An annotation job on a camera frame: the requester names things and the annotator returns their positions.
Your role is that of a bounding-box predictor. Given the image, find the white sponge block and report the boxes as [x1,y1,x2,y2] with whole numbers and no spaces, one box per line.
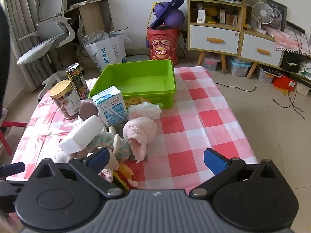
[58,115,105,154]

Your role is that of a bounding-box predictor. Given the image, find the grey white office chair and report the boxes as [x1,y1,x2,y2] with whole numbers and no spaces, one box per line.
[17,0,84,100]

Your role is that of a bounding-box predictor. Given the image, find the blue lid storage box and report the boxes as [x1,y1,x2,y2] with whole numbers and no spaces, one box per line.
[230,57,251,77]

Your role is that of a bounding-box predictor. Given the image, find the red printed bucket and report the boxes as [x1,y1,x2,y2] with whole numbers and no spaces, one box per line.
[146,27,181,67]

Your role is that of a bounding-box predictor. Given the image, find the white blue milk carton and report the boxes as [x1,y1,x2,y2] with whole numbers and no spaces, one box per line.
[92,85,128,125]

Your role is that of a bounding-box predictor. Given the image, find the dark picture frame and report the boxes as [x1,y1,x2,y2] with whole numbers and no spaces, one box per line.
[264,0,288,32]

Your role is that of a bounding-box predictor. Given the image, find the red white checked tablecloth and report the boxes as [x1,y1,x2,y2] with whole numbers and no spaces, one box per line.
[6,66,258,190]

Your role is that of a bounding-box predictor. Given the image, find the purple balance ball toy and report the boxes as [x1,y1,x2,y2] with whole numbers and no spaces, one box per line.
[149,0,185,30]

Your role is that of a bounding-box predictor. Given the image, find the burger plush toy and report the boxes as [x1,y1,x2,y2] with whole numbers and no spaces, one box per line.
[113,163,138,190]

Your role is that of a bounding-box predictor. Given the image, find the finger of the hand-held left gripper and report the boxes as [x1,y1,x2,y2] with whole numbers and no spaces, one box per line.
[0,162,26,176]

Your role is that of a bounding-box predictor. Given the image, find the low wooden drawer cabinet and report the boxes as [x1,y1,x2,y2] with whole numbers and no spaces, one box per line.
[239,28,286,79]

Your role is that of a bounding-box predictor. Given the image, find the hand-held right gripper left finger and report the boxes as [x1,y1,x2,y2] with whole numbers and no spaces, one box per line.
[28,148,127,198]

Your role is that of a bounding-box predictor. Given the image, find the grey curtain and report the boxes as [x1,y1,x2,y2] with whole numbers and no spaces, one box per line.
[5,0,49,91]

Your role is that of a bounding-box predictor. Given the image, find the pink fluffy plush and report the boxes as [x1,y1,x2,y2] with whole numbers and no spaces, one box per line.
[123,117,158,163]

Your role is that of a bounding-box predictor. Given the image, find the small white box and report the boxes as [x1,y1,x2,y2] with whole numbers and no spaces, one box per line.
[197,8,207,24]

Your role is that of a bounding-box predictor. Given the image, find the black floor cable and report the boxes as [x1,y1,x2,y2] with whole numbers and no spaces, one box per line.
[273,87,305,120]
[215,83,257,92]

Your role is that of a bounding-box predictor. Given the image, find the wooden desk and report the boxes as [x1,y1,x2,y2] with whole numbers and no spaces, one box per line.
[66,0,114,54]

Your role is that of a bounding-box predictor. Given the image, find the yellow rope with purple handle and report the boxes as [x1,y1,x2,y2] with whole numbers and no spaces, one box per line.
[144,2,158,49]

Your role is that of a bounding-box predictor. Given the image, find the gold lid cookie jar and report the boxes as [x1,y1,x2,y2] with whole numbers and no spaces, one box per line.
[49,80,82,120]

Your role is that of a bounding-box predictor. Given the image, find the red stool frame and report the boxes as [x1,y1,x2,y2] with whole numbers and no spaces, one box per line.
[0,107,28,156]

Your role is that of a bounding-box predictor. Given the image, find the brown milk tea plush cup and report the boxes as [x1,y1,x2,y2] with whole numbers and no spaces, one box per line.
[79,102,100,122]

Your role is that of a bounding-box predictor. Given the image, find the pink fringed cloth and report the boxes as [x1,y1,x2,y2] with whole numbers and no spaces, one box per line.
[264,25,311,55]

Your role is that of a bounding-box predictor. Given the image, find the black bag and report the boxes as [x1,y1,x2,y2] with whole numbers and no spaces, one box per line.
[282,51,302,73]

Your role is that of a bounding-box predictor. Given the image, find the green plastic bin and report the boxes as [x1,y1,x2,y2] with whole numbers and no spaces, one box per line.
[88,59,176,110]

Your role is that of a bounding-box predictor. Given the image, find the tall wooden shelf cabinet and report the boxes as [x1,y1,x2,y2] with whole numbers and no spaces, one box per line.
[186,0,246,74]

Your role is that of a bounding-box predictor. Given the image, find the red cardboard box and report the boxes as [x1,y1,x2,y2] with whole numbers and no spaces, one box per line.
[273,74,297,92]

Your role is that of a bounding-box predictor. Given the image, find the clear storage box pink contents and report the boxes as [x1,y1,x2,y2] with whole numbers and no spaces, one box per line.
[203,53,221,72]

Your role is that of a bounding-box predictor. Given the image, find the white cloth bundle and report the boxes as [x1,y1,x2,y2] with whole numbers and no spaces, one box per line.
[127,101,162,120]

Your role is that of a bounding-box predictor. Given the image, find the plush doll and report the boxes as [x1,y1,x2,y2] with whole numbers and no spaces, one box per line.
[70,125,133,175]

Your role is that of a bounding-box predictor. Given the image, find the white bathroom scale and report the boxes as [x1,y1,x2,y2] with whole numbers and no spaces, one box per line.
[126,54,150,63]

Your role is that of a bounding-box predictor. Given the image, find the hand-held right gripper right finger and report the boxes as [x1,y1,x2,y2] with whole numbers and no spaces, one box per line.
[190,148,285,199]

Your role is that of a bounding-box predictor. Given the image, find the yellow toy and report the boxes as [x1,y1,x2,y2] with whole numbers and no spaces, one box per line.
[206,7,218,25]

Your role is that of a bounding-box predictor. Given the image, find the small white desk fan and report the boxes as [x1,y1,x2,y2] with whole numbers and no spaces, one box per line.
[252,2,275,34]

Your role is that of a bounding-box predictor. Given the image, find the white paper bag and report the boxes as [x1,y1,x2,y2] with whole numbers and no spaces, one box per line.
[83,28,132,72]

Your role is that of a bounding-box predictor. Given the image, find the tall drink can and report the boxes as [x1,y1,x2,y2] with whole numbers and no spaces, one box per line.
[65,63,89,100]

